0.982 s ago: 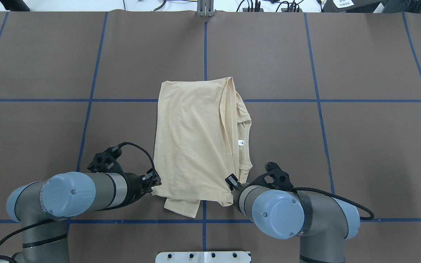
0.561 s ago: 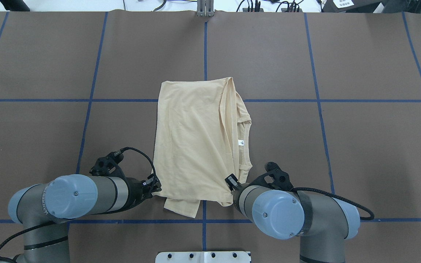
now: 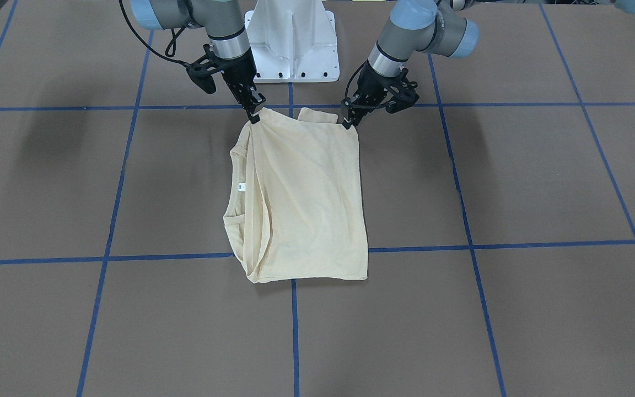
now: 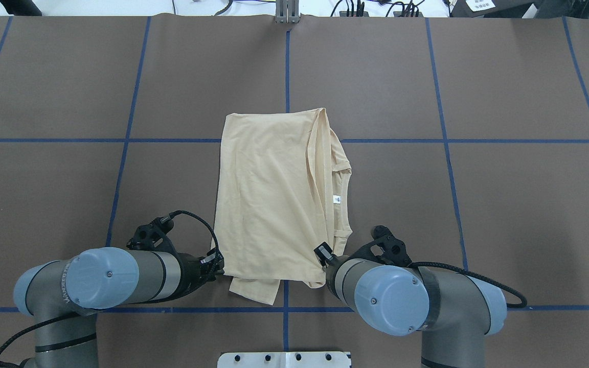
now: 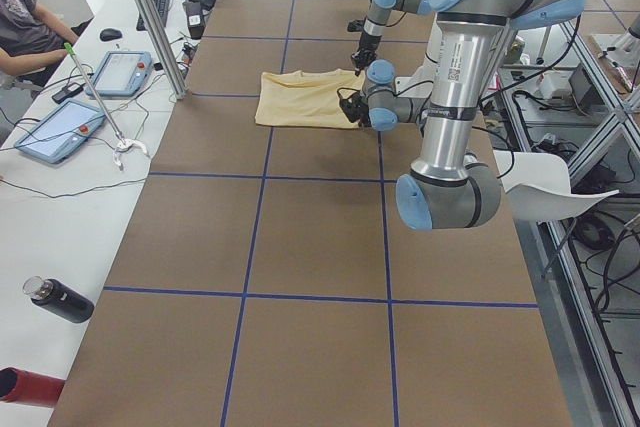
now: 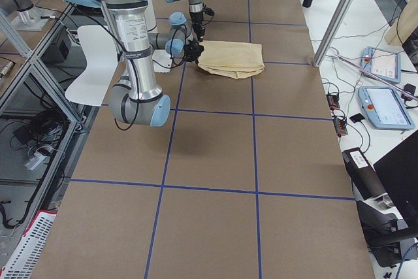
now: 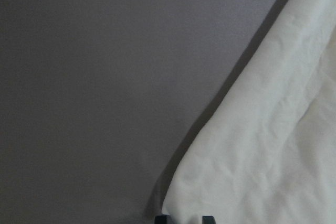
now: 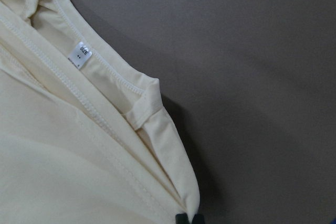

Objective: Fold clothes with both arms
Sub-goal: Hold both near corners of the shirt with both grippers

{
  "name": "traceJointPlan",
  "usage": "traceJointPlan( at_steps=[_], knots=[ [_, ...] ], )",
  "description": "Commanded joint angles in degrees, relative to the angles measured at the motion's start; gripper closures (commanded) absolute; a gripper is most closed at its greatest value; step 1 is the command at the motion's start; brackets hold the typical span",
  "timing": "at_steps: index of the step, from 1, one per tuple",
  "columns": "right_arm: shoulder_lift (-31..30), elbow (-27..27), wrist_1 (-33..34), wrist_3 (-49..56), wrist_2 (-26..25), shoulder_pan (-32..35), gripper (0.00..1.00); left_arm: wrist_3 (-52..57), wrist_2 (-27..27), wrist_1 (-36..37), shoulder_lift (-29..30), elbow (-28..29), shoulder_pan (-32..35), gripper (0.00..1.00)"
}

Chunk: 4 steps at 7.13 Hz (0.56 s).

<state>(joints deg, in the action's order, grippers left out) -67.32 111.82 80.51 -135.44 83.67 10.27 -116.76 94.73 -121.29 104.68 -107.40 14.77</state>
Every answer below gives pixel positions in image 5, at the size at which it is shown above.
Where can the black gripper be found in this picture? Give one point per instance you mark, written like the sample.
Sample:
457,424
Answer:
369,41
363,117

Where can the cream long-sleeve printed shirt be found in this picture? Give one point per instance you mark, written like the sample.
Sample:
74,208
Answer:
302,99

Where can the white plastic chair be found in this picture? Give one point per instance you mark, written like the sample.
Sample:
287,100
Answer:
538,187

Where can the black keyboard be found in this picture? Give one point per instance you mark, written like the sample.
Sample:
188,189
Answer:
155,4

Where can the far blue teach pendant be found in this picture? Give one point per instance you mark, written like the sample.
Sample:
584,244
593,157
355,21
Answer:
121,73

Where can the blue teach pendant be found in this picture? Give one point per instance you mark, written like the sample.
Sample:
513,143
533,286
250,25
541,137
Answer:
58,135
121,73

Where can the black computer mouse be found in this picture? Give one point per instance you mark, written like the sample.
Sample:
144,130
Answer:
109,34

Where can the black phone on desk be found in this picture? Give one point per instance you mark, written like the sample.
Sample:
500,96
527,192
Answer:
68,91

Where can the near blue teach pendant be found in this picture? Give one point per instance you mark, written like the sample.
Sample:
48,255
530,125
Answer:
58,135

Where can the seated person dark shirt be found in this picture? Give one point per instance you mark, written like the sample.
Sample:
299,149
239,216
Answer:
32,40

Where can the black water bottle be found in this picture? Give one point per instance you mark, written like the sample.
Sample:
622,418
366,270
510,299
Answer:
59,299

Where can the red cylinder bottle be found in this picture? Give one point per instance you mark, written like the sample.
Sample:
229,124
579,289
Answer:
29,388

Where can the aluminium frame post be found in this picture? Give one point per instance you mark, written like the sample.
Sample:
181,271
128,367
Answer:
156,31

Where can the aluminium side rack frame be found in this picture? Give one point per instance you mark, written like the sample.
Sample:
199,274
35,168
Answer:
566,96

